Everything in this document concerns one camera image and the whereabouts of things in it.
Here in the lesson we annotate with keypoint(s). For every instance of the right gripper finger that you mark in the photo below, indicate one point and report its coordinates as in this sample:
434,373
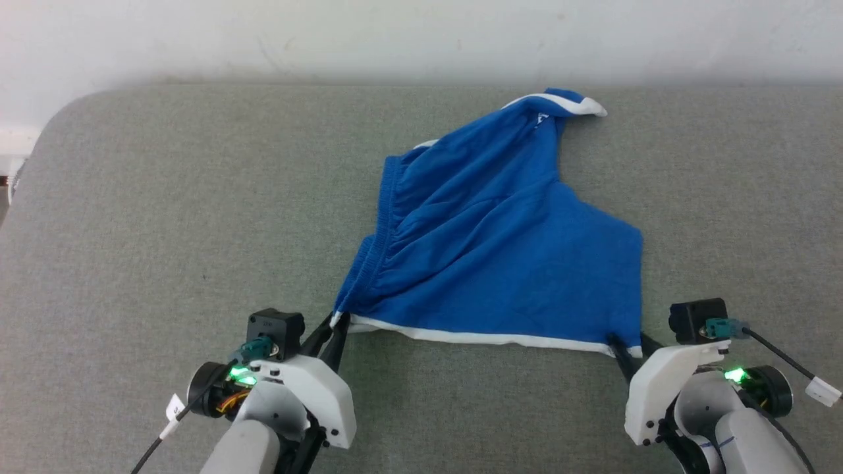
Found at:
625,362
649,347

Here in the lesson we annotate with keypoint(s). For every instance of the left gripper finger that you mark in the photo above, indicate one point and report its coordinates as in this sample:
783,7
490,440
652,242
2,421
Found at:
316,339
337,349

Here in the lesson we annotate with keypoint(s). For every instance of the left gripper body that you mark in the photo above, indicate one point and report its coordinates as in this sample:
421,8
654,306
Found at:
316,392

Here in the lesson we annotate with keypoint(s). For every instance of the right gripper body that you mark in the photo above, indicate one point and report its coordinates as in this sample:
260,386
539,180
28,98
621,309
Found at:
658,388

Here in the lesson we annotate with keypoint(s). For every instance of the blue garment with white trim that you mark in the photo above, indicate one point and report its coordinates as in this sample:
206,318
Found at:
500,250

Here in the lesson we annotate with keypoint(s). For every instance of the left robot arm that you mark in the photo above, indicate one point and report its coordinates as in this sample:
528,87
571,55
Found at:
250,441

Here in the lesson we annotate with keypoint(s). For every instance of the grey-green fabric sofa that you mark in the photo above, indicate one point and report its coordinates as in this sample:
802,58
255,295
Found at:
132,230

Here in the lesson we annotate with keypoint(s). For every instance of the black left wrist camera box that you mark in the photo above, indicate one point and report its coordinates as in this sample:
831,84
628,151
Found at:
276,326

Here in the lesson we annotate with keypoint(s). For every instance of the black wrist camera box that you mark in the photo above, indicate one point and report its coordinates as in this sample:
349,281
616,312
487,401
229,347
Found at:
695,316
276,326

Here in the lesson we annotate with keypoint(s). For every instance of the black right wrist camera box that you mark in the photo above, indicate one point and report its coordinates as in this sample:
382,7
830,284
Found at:
695,316

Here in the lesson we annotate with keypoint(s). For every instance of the white wall outlet box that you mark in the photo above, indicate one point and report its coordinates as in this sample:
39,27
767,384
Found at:
12,141

